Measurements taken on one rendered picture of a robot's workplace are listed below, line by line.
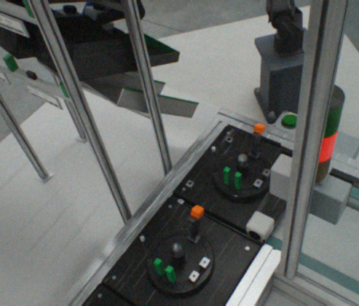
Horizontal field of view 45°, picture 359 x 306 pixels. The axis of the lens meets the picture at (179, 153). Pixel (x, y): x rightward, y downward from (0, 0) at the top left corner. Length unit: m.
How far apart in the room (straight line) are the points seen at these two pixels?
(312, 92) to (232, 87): 0.89
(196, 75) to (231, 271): 0.75
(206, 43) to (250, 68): 0.21
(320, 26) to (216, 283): 0.59
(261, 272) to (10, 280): 0.60
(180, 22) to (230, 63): 1.79
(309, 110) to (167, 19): 2.81
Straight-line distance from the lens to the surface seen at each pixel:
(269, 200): 1.00
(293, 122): 1.15
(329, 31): 0.46
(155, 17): 3.35
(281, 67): 1.17
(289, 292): 0.98
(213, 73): 1.46
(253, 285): 0.93
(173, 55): 0.98
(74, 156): 1.32
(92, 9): 1.08
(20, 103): 2.97
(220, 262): 0.93
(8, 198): 1.31
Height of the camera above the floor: 1.81
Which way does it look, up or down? 50 degrees down
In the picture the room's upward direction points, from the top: 11 degrees counter-clockwise
